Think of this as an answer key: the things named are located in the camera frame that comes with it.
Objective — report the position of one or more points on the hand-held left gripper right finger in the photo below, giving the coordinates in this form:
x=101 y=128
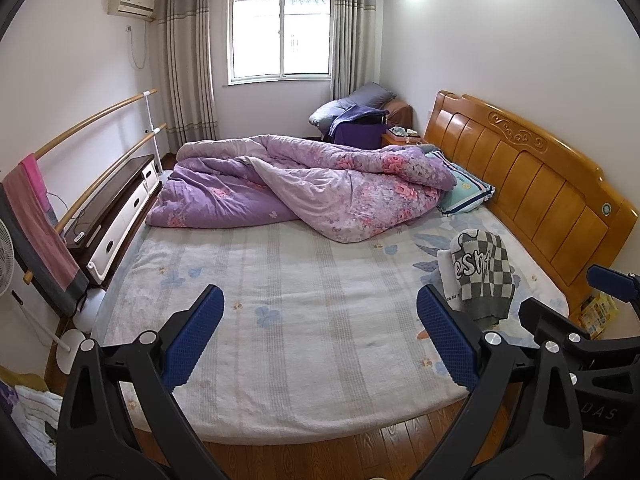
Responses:
x=447 y=342

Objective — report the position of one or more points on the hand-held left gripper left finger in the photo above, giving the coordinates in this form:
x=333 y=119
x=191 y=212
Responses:
x=195 y=335

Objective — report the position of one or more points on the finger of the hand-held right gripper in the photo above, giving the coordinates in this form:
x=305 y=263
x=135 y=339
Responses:
x=612 y=280
x=550 y=317

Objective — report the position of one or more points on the grey white checkered cardigan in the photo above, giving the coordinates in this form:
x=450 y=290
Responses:
x=492 y=270

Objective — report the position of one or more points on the yellow packets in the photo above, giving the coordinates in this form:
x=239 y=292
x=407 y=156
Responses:
x=597 y=312

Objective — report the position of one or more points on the white folded garment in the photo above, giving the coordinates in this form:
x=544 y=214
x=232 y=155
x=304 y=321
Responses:
x=445 y=267

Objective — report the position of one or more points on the white barre stand base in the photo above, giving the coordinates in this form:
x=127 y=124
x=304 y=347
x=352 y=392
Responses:
x=90 y=310

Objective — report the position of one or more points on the bed with floral sheet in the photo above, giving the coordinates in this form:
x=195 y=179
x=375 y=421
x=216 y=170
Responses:
x=300 y=280

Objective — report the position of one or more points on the wooden headboard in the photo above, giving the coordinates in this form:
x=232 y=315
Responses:
x=525 y=185

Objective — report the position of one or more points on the purple floral quilt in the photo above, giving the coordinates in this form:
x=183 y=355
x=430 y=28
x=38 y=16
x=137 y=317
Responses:
x=210 y=195

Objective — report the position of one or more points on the dark white tv cabinet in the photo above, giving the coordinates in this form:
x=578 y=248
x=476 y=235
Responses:
x=120 y=210

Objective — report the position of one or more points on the blue striped pillow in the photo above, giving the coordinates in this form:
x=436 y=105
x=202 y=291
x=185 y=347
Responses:
x=467 y=192

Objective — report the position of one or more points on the black flat device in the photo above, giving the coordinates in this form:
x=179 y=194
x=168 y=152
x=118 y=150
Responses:
x=80 y=235

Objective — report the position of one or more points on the grey towel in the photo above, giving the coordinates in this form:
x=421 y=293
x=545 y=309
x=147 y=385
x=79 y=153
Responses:
x=35 y=265

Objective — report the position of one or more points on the white patterned cloth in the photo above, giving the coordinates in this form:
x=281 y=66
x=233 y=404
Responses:
x=37 y=415

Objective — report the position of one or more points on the pink towel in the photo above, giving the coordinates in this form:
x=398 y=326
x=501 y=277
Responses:
x=47 y=220

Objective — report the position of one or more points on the white standing fan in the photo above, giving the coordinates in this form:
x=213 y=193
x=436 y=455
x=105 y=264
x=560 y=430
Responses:
x=10 y=260

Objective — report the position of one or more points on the wooden nightstand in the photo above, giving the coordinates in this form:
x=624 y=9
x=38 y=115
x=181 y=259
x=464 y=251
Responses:
x=400 y=141

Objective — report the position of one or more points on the purple bag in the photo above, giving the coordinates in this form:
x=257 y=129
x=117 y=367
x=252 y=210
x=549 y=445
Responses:
x=357 y=135

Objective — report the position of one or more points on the brown chair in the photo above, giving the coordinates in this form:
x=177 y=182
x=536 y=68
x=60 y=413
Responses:
x=400 y=112

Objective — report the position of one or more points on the grey striped curtain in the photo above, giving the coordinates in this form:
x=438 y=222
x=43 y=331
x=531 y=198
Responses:
x=352 y=40
x=190 y=60

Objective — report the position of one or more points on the white framed window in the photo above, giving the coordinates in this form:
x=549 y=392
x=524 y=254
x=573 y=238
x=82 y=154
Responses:
x=280 y=35

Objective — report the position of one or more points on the white air conditioner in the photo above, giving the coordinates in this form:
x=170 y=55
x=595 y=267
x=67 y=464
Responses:
x=131 y=2

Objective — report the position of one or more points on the wooden barre rail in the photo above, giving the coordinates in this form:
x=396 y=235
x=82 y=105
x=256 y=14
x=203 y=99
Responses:
x=125 y=160
x=95 y=117

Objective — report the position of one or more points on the white barre post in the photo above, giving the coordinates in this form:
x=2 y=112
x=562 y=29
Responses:
x=151 y=130

